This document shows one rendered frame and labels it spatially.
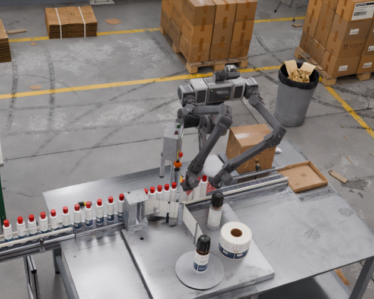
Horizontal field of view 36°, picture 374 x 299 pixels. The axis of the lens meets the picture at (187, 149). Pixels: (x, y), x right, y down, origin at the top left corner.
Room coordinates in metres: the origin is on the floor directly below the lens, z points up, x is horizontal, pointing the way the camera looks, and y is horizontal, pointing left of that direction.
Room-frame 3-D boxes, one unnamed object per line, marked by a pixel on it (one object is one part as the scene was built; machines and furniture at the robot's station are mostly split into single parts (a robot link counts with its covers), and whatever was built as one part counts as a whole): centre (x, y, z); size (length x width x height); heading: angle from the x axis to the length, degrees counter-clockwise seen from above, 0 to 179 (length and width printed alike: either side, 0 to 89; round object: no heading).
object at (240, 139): (3.55, -0.49, 0.99); 0.30 x 0.24 x 0.27; 112
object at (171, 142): (3.00, 0.10, 1.38); 0.17 x 0.10 x 0.19; 173
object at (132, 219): (2.70, 0.29, 1.01); 0.14 x 0.13 x 0.26; 118
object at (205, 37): (6.92, -0.05, 0.45); 1.20 x 0.84 x 0.89; 25
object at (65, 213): (2.58, 0.73, 0.98); 0.05 x 0.05 x 0.20
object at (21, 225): (2.45, 0.98, 0.98); 0.05 x 0.05 x 0.20
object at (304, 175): (3.44, -0.92, 0.85); 0.30 x 0.26 x 0.04; 118
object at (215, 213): (2.77, -0.24, 1.03); 0.09 x 0.09 x 0.30
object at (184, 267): (2.37, -0.16, 0.89); 0.31 x 0.31 x 0.01
